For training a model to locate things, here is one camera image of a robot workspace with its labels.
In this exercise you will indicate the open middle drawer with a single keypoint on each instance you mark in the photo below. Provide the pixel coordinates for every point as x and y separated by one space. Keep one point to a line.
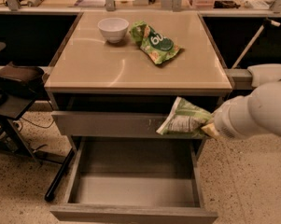
134 181

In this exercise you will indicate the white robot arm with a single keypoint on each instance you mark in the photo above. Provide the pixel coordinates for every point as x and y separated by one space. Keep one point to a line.
245 116

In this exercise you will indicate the green jalapeno chip bag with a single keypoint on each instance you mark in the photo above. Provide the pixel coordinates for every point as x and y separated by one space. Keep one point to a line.
185 119

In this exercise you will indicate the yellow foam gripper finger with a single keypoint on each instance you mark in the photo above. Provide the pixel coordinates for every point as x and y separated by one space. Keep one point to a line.
211 130

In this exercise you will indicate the white handled tool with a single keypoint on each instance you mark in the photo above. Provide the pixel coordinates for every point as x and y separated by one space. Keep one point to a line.
266 23

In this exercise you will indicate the grey upper drawer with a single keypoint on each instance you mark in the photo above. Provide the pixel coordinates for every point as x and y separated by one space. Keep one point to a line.
115 124

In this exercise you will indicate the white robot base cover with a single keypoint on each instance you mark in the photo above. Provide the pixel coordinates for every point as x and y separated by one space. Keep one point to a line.
264 73

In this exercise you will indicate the green chip bag on counter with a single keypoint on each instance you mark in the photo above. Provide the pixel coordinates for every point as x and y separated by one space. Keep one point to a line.
157 47

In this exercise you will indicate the white ceramic bowl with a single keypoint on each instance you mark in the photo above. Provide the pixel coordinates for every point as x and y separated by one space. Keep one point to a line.
113 29

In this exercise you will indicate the dark bag on side table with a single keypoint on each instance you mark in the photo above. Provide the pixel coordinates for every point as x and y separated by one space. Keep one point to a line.
21 81

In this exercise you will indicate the grey drawer cabinet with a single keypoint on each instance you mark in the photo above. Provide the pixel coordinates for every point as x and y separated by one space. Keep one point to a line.
95 76

